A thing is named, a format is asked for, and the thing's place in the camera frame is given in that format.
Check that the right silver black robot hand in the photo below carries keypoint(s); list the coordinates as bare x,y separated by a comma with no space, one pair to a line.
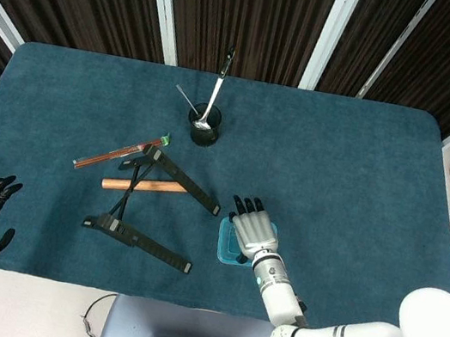
257,235

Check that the blue container lid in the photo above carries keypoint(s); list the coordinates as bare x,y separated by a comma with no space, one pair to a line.
225,243

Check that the black folding laptop stand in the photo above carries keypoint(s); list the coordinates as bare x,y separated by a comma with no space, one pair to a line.
187,183

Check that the wooden rolling pin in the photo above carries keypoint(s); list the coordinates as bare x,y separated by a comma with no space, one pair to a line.
156,187

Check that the black mesh utensil cup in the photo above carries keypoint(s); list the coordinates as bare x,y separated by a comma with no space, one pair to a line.
204,136

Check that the dark teal tablecloth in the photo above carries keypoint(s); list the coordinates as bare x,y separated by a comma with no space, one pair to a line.
341,154

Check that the wrapped red chopsticks pack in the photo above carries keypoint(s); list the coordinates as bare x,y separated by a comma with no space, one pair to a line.
100,158

